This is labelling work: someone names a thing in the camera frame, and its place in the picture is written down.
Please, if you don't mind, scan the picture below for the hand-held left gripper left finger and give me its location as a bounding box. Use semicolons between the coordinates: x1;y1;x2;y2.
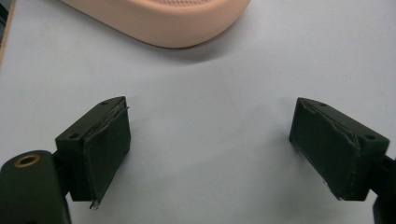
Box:
55;95;132;210

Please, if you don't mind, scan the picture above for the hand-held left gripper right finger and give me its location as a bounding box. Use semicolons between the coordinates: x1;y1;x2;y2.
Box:
289;96;390;202

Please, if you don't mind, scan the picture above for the pink slipper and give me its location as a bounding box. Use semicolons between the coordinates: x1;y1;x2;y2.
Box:
60;0;251;49

